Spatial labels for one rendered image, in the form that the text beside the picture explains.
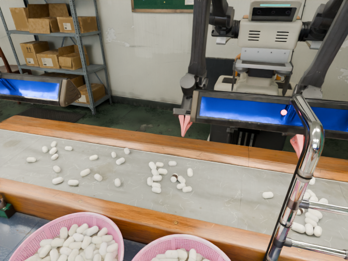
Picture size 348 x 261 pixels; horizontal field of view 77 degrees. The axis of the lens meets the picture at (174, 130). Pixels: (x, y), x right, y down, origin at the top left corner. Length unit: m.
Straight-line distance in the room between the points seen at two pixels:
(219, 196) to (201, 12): 0.60
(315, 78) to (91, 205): 0.82
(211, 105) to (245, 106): 0.08
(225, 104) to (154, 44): 2.43
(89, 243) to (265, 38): 1.10
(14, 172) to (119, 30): 2.38
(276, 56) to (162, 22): 1.83
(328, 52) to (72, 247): 0.92
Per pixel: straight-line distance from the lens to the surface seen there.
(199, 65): 0.88
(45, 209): 0.84
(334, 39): 0.84
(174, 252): 0.63
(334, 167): 1.02
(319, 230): 0.76
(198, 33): 0.83
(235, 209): 0.75
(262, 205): 0.78
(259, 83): 1.31
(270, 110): 0.54
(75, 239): 0.72
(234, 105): 0.53
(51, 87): 0.71
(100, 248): 0.68
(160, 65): 2.92
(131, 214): 0.69
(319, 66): 0.86
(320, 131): 0.42
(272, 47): 1.24
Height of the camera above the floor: 1.29
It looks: 30 degrees down
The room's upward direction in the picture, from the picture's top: straight up
